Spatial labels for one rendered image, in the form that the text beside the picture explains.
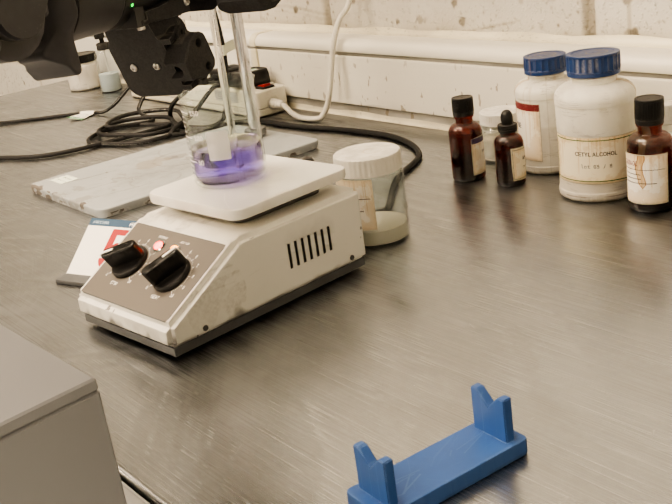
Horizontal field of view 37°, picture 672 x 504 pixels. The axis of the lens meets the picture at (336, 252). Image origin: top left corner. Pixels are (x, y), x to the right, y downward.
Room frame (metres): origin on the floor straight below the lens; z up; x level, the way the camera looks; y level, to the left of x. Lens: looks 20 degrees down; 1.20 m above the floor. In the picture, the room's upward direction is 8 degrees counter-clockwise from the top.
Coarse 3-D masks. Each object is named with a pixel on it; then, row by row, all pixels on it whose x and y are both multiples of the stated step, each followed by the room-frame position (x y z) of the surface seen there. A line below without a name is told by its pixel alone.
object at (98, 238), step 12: (96, 228) 0.88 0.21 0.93; (108, 228) 0.88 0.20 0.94; (120, 228) 0.87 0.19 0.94; (84, 240) 0.88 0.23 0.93; (96, 240) 0.87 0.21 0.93; (108, 240) 0.87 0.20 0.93; (120, 240) 0.86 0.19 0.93; (84, 252) 0.87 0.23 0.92; (96, 252) 0.86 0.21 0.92; (72, 264) 0.86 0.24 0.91; (84, 264) 0.86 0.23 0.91; (96, 264) 0.85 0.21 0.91
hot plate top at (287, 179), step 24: (288, 168) 0.80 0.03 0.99; (312, 168) 0.79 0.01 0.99; (336, 168) 0.78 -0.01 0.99; (168, 192) 0.78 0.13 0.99; (192, 192) 0.77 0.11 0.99; (216, 192) 0.76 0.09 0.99; (240, 192) 0.75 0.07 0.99; (264, 192) 0.74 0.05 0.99; (288, 192) 0.73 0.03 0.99; (216, 216) 0.72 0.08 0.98; (240, 216) 0.70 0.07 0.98
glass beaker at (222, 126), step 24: (240, 72) 0.82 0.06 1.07; (192, 96) 0.77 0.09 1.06; (216, 96) 0.76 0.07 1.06; (240, 96) 0.77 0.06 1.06; (192, 120) 0.77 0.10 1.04; (216, 120) 0.76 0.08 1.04; (240, 120) 0.77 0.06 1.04; (192, 144) 0.77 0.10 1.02; (216, 144) 0.76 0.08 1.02; (240, 144) 0.77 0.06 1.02; (192, 168) 0.78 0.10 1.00; (216, 168) 0.76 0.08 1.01; (240, 168) 0.76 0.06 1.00; (264, 168) 0.78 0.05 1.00
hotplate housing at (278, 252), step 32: (320, 192) 0.78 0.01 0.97; (352, 192) 0.78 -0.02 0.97; (160, 224) 0.76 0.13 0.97; (192, 224) 0.74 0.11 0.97; (224, 224) 0.73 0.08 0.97; (256, 224) 0.72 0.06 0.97; (288, 224) 0.72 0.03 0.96; (320, 224) 0.74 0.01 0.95; (352, 224) 0.77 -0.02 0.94; (224, 256) 0.69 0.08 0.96; (256, 256) 0.70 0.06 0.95; (288, 256) 0.72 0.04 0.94; (320, 256) 0.74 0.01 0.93; (352, 256) 0.76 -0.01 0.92; (224, 288) 0.68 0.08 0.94; (256, 288) 0.70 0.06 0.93; (288, 288) 0.72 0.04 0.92; (96, 320) 0.73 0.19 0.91; (128, 320) 0.68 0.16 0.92; (192, 320) 0.66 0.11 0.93; (224, 320) 0.68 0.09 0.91
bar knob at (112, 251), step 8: (112, 248) 0.73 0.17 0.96; (120, 248) 0.73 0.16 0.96; (128, 248) 0.72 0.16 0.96; (136, 248) 0.73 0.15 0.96; (144, 248) 0.74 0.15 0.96; (104, 256) 0.73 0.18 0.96; (112, 256) 0.73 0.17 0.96; (120, 256) 0.73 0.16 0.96; (128, 256) 0.73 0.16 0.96; (136, 256) 0.73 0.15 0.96; (144, 256) 0.73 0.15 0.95; (112, 264) 0.73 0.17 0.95; (120, 264) 0.73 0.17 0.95; (128, 264) 0.73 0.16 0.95; (136, 264) 0.72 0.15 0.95; (112, 272) 0.73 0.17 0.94; (120, 272) 0.73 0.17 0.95; (128, 272) 0.72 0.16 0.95
